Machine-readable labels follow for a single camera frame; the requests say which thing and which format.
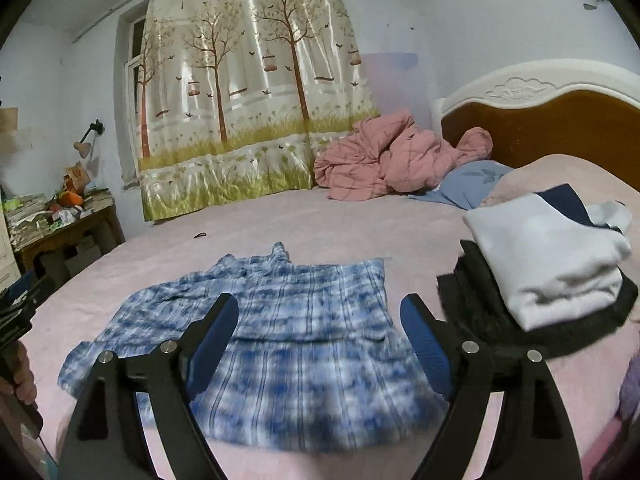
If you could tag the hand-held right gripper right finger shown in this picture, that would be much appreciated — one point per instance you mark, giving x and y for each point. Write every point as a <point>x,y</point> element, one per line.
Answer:
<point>427,345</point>

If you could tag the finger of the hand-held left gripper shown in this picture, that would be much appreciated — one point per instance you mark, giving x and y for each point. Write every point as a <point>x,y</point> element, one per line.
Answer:
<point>27,287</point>

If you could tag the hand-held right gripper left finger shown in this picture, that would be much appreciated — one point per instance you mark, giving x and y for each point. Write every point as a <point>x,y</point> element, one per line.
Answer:
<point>215,345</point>

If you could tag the blue plaid shirt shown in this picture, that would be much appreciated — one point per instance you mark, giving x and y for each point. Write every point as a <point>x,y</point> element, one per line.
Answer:
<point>310,320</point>

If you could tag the person's left hand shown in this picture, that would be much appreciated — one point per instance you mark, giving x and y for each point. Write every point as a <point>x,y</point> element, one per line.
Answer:
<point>22,380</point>

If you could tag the stack of papers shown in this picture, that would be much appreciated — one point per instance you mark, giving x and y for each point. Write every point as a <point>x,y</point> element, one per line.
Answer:
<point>25,220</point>

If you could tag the black folded garment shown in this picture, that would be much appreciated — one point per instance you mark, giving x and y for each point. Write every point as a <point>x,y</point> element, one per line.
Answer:
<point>480,300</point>

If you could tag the wooden side table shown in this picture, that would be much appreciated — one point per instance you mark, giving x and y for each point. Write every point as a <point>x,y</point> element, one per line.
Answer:
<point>75,232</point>

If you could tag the orange toy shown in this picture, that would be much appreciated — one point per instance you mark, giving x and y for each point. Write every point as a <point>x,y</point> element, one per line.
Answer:
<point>67,199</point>

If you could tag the small cardboard box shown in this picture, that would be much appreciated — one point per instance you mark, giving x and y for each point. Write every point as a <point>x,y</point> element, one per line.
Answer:
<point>77,175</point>

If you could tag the pink bed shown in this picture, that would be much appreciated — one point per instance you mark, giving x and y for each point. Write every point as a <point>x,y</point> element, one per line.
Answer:
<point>250,220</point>

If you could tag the white folded garment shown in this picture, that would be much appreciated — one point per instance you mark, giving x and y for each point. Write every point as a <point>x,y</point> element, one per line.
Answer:
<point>545,260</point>

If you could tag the brown cardboard piece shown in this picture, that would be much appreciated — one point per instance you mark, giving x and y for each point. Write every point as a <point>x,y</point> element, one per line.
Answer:
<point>7,120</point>

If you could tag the blue pillow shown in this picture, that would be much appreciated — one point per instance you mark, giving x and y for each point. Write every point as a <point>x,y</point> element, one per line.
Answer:
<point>465,180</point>

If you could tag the pink quilt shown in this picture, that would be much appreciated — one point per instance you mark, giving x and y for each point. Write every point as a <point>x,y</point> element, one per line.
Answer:
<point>380,160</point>

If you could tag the navy folded garment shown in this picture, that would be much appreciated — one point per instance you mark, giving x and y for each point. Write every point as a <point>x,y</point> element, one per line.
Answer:
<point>567,200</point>

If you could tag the purple cloth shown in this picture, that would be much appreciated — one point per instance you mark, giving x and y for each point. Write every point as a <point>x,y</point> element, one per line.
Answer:
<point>630,390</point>

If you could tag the white and wood headboard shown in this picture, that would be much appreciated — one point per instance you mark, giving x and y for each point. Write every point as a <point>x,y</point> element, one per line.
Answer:
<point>550,125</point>

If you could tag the tree-print curtain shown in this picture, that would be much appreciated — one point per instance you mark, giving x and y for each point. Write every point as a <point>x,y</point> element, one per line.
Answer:
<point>250,85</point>

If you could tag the black wall lamp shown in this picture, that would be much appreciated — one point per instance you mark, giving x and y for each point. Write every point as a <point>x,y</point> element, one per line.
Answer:
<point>85,142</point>

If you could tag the window frame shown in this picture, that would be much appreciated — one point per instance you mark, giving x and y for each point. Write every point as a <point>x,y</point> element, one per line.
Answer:
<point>129,70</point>

